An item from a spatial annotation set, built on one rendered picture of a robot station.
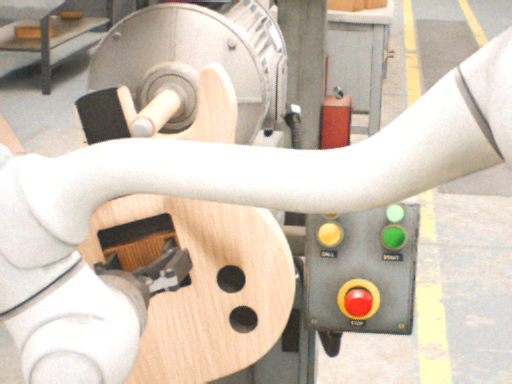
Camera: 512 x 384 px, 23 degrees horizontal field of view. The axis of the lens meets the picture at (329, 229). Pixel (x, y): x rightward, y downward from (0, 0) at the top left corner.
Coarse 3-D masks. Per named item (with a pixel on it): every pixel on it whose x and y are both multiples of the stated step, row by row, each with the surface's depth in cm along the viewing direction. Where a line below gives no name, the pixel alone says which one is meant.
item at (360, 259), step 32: (320, 224) 175; (352, 224) 175; (384, 224) 174; (416, 224) 175; (320, 256) 176; (352, 256) 176; (384, 256) 176; (416, 256) 176; (320, 288) 178; (352, 288) 177; (384, 288) 177; (320, 320) 179; (352, 320) 179; (384, 320) 178
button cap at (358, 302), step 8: (352, 296) 175; (360, 296) 175; (368, 296) 175; (344, 304) 176; (352, 304) 175; (360, 304) 175; (368, 304) 175; (352, 312) 176; (360, 312) 175; (368, 312) 176
